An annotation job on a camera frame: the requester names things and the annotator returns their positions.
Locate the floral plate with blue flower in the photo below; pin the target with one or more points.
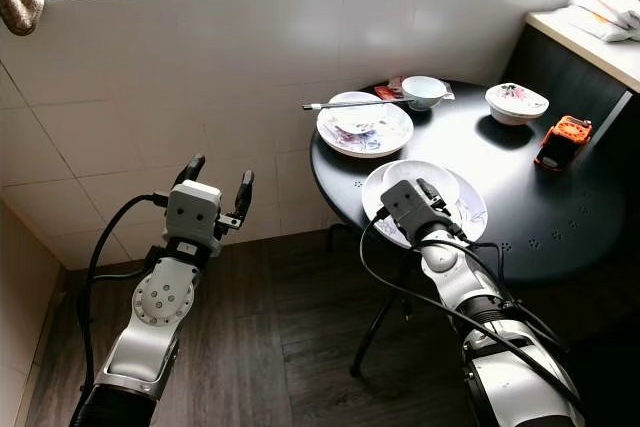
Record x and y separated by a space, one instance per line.
472 212

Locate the white porcelain bowl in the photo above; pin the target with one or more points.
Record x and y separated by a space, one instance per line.
352 117
405 172

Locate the round black table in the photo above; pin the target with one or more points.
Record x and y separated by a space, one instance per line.
490 177

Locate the floral plate with purple print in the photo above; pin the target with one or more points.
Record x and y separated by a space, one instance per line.
390 135

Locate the small pale blue bowl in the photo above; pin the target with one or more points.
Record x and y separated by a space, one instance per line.
422 91

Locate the orange-red packet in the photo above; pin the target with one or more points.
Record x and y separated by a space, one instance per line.
383 93

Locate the silver chopstick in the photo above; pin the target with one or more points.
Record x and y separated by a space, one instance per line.
360 102
328 104

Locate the pink-red packet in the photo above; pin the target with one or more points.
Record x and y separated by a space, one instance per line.
393 82

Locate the white bowl with floral inside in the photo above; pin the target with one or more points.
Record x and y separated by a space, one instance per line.
515 104

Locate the orange black device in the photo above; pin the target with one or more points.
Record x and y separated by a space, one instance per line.
572 129

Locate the dark cabinet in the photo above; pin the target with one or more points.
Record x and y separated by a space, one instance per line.
560 72

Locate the grey metal bar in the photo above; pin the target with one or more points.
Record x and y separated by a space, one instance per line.
610 117

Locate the white plastic bags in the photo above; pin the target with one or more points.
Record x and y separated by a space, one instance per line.
610 7

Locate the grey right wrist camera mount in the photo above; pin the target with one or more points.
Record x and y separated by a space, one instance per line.
408 209

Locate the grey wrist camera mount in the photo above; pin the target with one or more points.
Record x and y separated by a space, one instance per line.
408 209
195 212

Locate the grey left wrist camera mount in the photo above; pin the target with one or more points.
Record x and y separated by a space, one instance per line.
195 212

